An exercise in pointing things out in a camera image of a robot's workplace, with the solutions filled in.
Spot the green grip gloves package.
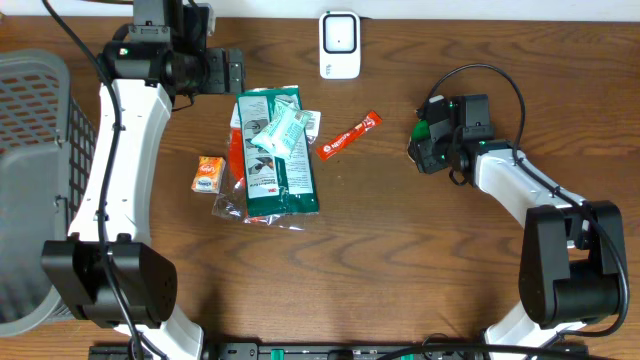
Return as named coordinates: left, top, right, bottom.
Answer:
left=236, top=85, right=319, bottom=217

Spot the black left camera cable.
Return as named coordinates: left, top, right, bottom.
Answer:
left=42, top=0, right=171, bottom=360

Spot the white barcode scanner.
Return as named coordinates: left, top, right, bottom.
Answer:
left=318, top=11, right=362, bottom=80

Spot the red dustpan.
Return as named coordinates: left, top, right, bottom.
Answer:
left=212, top=105, right=311, bottom=231

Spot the orange tissue pack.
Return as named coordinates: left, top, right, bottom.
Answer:
left=191, top=156, right=226, bottom=194

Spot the black camera cable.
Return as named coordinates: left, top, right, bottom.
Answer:
left=415, top=62, right=631, bottom=339
left=42, top=0, right=171, bottom=360

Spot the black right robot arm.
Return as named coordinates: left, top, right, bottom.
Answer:
left=408, top=95, right=630, bottom=348

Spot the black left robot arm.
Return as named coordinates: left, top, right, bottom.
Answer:
left=41, top=1, right=245, bottom=359

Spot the mint green wipes pack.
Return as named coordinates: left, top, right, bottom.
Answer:
left=251, top=98, right=313, bottom=160

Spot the black right camera cable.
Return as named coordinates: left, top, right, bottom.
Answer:
left=415, top=62, right=631, bottom=339

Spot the black mounting rail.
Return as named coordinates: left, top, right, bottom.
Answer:
left=88, top=341, right=591, bottom=360

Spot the grey plastic basket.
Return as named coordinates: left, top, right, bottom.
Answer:
left=1, top=49, right=96, bottom=337

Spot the red snack stick packet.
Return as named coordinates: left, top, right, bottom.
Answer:
left=316, top=111, right=382, bottom=161

